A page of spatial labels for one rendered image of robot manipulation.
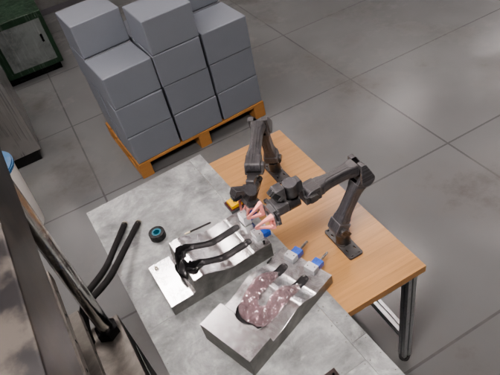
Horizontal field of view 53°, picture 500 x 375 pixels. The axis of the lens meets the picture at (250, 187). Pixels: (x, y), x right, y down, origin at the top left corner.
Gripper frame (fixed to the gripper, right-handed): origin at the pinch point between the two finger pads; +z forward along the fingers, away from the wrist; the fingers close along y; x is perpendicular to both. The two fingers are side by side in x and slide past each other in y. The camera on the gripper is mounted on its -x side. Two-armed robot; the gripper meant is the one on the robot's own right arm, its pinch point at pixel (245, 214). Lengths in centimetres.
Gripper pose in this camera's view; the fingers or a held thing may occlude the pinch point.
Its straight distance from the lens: 226.4
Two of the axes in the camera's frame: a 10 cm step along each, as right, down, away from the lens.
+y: 5.4, 5.0, -6.7
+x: 8.0, -0.7, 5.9
